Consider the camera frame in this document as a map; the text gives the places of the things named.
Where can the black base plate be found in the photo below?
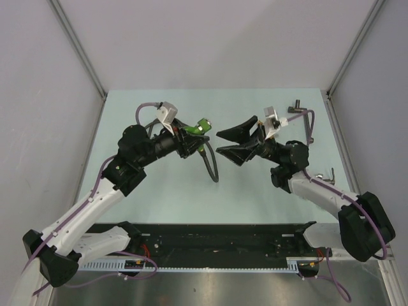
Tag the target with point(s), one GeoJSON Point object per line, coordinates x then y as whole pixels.
{"type": "Point", "coordinates": [228, 245]}

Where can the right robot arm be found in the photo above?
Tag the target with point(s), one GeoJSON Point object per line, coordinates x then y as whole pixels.
{"type": "Point", "coordinates": [365, 229]}

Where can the chrome faucet white fittings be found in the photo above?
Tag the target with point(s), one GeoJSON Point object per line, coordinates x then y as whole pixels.
{"type": "Point", "coordinates": [330, 179]}

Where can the white slotted cable duct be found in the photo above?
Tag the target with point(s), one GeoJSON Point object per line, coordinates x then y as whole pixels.
{"type": "Point", "coordinates": [122, 264]}

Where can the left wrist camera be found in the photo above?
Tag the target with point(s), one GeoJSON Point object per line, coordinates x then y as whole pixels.
{"type": "Point", "coordinates": [166, 112]}

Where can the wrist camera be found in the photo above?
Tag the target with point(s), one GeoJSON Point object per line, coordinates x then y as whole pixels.
{"type": "Point", "coordinates": [273, 123]}
{"type": "Point", "coordinates": [166, 112]}

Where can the right aluminium frame post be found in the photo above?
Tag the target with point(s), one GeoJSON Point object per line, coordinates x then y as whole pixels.
{"type": "Point", "coordinates": [362, 33]}

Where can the green water faucet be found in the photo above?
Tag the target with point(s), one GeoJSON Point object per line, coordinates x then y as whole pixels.
{"type": "Point", "coordinates": [203, 126]}

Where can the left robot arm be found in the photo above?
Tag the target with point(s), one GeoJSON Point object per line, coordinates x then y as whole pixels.
{"type": "Point", "coordinates": [56, 246]}

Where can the aluminium frame post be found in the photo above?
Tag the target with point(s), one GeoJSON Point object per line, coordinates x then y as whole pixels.
{"type": "Point", "coordinates": [74, 41]}
{"type": "Point", "coordinates": [362, 33]}

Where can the left aluminium frame post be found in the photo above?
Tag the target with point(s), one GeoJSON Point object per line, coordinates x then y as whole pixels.
{"type": "Point", "coordinates": [74, 41]}

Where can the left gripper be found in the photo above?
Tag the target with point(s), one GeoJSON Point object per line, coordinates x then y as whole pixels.
{"type": "Point", "coordinates": [187, 143]}

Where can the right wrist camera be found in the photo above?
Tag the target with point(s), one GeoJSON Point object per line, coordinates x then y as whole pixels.
{"type": "Point", "coordinates": [273, 123]}

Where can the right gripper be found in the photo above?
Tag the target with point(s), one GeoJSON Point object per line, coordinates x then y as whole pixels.
{"type": "Point", "coordinates": [239, 154]}

